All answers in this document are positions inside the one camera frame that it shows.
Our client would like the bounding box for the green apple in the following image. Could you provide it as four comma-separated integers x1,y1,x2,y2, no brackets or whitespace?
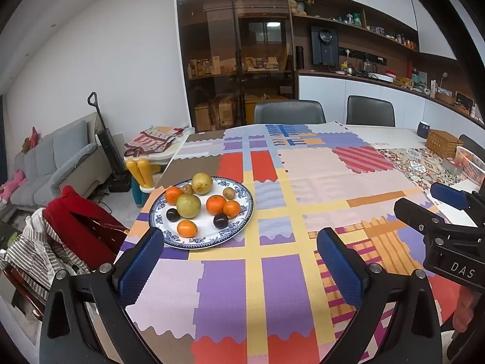
176,194,202,218

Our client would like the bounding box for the pink plush toy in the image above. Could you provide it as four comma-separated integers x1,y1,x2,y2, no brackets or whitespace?
0,169,27,201

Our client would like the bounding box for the glass door display cabinet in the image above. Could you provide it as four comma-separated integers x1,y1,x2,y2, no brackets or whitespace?
175,0,298,131

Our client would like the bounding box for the red plush toy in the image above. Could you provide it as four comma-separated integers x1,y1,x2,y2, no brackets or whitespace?
22,127,41,154

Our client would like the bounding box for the white plastic basket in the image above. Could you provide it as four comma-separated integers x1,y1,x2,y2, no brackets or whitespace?
455,146,485,184

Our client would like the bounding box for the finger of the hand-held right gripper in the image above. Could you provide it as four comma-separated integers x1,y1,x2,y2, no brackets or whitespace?
430,182,485,229
394,197,485,241

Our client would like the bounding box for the white plate with blue rim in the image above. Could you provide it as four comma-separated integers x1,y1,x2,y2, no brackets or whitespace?
149,176,254,250

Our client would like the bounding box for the dark red wooden chair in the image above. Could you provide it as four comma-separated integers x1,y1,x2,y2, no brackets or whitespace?
0,212,129,320

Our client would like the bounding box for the red garment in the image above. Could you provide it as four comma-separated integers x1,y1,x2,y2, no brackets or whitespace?
42,185,128,271

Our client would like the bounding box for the yellow children's chair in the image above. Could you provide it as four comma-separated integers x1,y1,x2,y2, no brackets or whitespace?
126,158,156,208

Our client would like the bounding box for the small orange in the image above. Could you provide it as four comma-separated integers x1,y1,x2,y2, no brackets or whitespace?
177,220,198,238
222,200,242,218

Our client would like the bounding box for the white children's table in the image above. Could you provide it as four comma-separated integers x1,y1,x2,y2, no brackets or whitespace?
124,129,196,166

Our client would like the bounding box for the person's right hand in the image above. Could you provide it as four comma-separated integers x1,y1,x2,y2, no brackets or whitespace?
455,286,479,334

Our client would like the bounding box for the wooden wall shelf unit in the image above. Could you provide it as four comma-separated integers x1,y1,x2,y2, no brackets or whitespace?
286,0,485,130

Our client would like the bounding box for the colourful patchwork tablecloth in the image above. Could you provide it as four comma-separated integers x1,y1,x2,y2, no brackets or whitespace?
123,123,455,364

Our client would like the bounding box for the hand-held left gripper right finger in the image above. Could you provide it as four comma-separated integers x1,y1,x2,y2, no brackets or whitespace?
316,227,442,364

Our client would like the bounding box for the grey sofa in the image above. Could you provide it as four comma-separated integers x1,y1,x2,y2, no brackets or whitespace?
0,119,113,214

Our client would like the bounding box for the black water dispenser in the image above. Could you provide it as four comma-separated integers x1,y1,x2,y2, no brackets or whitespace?
311,25,339,65

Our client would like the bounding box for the folded striped cloth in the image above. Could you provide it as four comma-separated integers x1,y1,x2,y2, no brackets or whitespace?
124,126,190,156

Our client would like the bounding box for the black upright vacuum cleaner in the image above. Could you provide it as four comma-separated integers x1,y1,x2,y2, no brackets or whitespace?
87,92,131,193

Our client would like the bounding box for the grey striped cloth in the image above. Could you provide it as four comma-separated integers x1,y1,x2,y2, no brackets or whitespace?
0,208,92,293

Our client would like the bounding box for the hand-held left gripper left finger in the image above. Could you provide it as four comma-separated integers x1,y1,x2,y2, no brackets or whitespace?
40,227,165,364

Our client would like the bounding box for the dark grey dining chair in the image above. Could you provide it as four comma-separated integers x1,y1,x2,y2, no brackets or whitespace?
253,99,326,125
346,96,396,127
458,134,485,156

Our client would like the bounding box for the wicker basket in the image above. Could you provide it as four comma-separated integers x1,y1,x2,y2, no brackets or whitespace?
425,129,465,159

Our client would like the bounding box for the yellow pear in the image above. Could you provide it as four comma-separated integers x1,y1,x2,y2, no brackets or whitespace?
191,173,213,195

